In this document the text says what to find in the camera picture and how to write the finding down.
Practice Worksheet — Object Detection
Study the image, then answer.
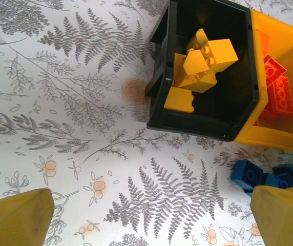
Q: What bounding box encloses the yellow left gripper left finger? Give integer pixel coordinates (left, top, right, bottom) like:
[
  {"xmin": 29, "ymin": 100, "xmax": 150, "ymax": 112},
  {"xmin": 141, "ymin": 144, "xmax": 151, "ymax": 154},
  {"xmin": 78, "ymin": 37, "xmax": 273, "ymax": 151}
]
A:
[{"xmin": 0, "ymin": 188, "xmax": 55, "ymax": 246}]

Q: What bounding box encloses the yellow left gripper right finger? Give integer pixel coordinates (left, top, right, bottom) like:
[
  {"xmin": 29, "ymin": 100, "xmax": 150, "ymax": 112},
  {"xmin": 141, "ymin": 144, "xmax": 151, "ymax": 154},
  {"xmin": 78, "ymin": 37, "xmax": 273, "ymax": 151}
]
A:
[{"xmin": 251, "ymin": 184, "xmax": 293, "ymax": 246}]

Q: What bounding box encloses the orange lego brick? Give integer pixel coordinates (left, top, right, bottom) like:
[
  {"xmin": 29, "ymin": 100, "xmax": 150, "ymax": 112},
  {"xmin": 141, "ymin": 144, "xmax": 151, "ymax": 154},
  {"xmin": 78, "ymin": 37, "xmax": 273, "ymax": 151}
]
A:
[
  {"xmin": 267, "ymin": 76, "xmax": 293, "ymax": 115},
  {"xmin": 263, "ymin": 56, "xmax": 289, "ymax": 89}
]

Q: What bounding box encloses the yellow lego brick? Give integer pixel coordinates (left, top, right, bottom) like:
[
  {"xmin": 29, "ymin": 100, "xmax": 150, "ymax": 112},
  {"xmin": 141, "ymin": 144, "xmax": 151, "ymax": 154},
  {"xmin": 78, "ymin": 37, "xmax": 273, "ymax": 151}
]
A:
[
  {"xmin": 182, "ymin": 49, "xmax": 213, "ymax": 78},
  {"xmin": 186, "ymin": 28, "xmax": 210, "ymax": 52},
  {"xmin": 163, "ymin": 86, "xmax": 196, "ymax": 114},
  {"xmin": 172, "ymin": 52, "xmax": 218, "ymax": 94},
  {"xmin": 206, "ymin": 38, "xmax": 240, "ymax": 75}
]

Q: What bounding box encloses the blue lego brick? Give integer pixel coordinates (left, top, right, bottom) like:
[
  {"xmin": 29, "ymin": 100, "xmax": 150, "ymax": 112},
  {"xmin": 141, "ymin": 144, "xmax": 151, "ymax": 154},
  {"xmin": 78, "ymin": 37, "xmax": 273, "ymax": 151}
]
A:
[
  {"xmin": 260, "ymin": 172, "xmax": 281, "ymax": 190},
  {"xmin": 271, "ymin": 162, "xmax": 293, "ymax": 189},
  {"xmin": 229, "ymin": 158, "xmax": 265, "ymax": 193}
]

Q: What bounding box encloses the yellow plastic bin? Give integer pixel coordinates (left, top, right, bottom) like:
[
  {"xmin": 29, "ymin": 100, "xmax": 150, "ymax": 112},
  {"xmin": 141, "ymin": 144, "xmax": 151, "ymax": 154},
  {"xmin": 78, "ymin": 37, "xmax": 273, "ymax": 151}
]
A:
[{"xmin": 233, "ymin": 9, "xmax": 293, "ymax": 153}]

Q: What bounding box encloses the black plastic bin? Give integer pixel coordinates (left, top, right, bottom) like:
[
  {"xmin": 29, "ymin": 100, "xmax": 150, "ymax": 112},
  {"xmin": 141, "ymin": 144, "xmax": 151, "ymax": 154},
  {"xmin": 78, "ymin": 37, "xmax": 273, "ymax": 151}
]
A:
[{"xmin": 144, "ymin": 0, "xmax": 261, "ymax": 142}]

